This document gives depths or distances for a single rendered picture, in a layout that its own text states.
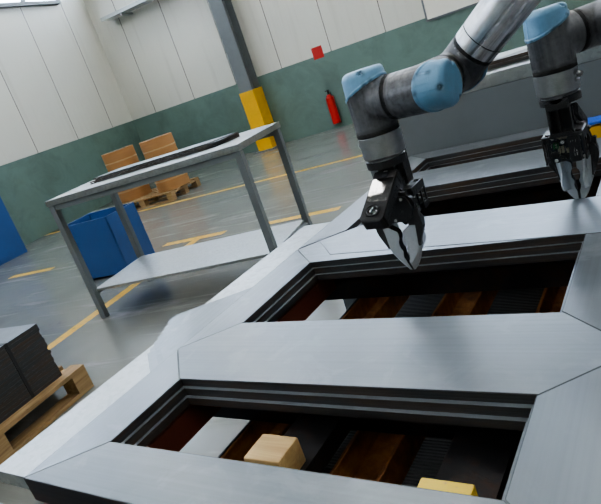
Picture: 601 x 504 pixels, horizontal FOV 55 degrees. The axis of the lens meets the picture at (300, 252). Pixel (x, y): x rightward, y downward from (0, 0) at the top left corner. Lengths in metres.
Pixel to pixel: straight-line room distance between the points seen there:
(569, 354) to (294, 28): 10.32
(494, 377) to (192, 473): 0.38
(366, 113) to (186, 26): 10.96
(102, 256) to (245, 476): 5.09
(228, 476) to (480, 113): 1.53
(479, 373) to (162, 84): 11.83
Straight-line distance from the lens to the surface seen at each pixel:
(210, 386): 0.96
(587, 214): 1.16
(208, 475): 0.74
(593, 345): 0.77
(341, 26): 10.60
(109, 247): 5.62
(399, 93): 0.95
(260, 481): 0.70
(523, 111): 1.97
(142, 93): 12.72
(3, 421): 3.28
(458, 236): 1.19
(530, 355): 0.77
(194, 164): 3.71
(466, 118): 2.01
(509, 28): 1.01
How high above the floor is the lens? 1.26
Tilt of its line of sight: 17 degrees down
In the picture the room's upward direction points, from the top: 19 degrees counter-clockwise
